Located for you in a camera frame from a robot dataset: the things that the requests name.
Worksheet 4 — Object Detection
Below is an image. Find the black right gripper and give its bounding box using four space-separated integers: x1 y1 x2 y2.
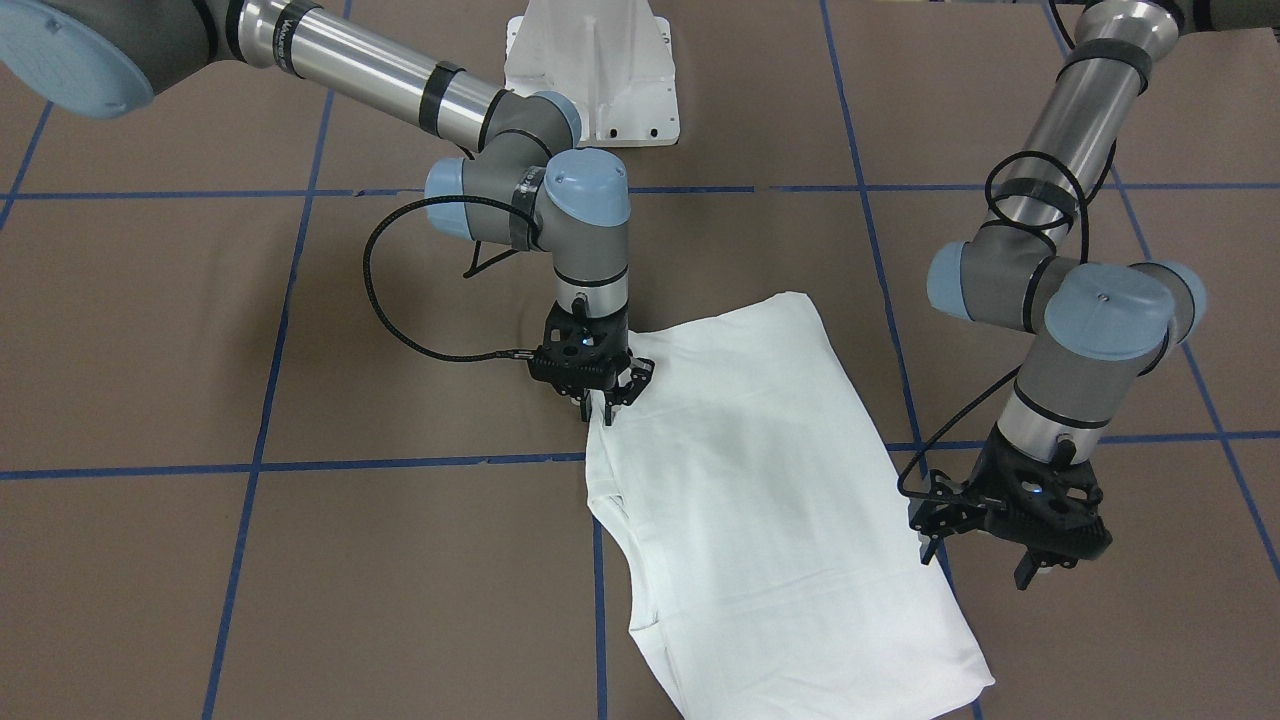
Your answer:
527 304 655 427

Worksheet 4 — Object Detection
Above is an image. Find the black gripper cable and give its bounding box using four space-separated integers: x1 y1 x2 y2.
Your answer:
896 150 1119 501
362 196 541 365

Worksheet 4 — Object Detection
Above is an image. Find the white long-sleeve printed shirt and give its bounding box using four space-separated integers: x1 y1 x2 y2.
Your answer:
585 292 995 719

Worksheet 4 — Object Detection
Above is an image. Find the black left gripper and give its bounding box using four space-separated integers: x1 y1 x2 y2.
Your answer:
906 429 1114 591

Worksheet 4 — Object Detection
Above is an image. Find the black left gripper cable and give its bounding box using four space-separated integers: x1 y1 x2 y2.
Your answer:
896 150 1119 501

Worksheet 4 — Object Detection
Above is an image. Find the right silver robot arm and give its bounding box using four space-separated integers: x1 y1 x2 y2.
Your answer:
1 1 655 425

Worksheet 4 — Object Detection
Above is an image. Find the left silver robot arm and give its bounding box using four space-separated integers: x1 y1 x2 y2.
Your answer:
897 1 1207 589

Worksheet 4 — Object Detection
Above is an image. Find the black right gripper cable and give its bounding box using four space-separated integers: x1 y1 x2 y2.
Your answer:
362 196 541 365

